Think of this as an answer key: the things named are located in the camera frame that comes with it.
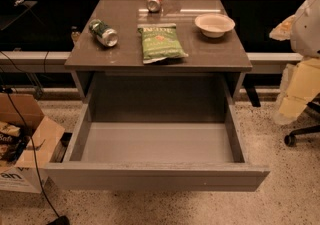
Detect red soda can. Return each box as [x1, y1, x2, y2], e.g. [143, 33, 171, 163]
[147, 0, 162, 12]

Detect grey cabinet with top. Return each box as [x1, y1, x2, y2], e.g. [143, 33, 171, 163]
[65, 0, 252, 100]

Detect black office chair base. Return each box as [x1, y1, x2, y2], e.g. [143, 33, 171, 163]
[283, 100, 320, 148]

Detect black cable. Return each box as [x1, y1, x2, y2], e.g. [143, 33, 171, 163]
[0, 50, 61, 218]

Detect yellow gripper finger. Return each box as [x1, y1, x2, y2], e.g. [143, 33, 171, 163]
[269, 15, 295, 41]

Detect open grey top drawer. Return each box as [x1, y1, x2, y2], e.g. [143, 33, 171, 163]
[46, 73, 269, 191]

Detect cardboard box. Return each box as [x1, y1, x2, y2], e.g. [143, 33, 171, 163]
[0, 93, 65, 193]

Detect black power adapter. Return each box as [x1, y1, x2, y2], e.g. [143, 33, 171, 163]
[47, 215, 70, 225]

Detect green soda can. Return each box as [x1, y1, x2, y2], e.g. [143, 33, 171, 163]
[89, 19, 118, 47]

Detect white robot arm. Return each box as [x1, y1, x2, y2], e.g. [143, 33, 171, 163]
[269, 0, 320, 125]

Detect green jalapeno chip bag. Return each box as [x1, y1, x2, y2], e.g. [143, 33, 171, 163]
[138, 23, 188, 64]

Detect snack bags in box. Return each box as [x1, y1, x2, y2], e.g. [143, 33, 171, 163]
[0, 121, 22, 167]

